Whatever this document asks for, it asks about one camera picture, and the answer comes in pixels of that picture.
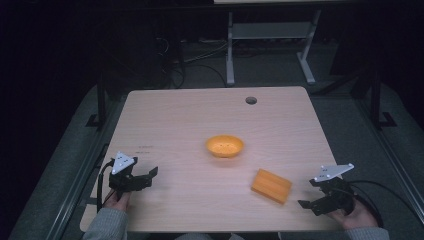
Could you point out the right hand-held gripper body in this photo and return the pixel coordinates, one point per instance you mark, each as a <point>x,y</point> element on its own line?
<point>336,193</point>

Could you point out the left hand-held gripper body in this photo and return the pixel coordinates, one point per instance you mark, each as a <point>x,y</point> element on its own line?
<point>122,181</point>

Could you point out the orange ridged rectangular block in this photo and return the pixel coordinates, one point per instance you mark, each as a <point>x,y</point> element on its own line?
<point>271,185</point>

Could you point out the orange plastic bowl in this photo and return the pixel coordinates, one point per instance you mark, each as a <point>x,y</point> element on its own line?
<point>225,145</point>

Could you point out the person's left hand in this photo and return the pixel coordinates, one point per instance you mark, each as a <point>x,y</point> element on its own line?
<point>118,202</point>

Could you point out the person's right hand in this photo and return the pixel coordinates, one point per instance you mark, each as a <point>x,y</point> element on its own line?
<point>355,217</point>

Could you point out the black metal stand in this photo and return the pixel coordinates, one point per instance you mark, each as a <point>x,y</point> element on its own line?
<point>101,100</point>
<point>376,100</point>

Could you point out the grey metal floor rail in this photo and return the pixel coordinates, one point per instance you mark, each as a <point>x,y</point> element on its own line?
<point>396,166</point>
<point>71,186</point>

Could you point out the white metal desk frame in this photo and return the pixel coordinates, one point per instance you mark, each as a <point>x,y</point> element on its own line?
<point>266,30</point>

